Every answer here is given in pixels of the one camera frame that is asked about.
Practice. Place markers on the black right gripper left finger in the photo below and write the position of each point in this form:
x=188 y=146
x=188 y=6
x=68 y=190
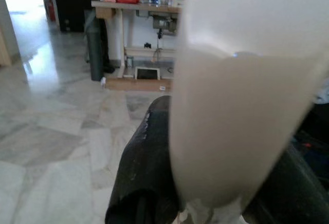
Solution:
x=144 y=170

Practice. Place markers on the dark green rolled mat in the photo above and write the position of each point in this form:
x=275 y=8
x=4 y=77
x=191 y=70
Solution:
x=95 y=52

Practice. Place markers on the black cabinet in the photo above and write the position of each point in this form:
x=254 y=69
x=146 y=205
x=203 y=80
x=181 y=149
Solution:
x=74 y=3

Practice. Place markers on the wooden floor plank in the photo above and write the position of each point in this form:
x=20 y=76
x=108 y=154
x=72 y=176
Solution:
x=136 y=84

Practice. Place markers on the grey sewing machine motor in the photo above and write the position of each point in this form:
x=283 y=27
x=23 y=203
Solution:
x=164 y=25

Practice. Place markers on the wooden sewing table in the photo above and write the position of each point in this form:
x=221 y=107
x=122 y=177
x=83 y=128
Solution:
x=133 y=6

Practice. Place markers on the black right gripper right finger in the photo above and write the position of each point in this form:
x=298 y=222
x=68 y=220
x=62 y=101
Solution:
x=290 y=195

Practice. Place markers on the red fire extinguisher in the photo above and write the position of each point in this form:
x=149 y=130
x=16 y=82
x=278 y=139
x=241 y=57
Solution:
x=51 y=9

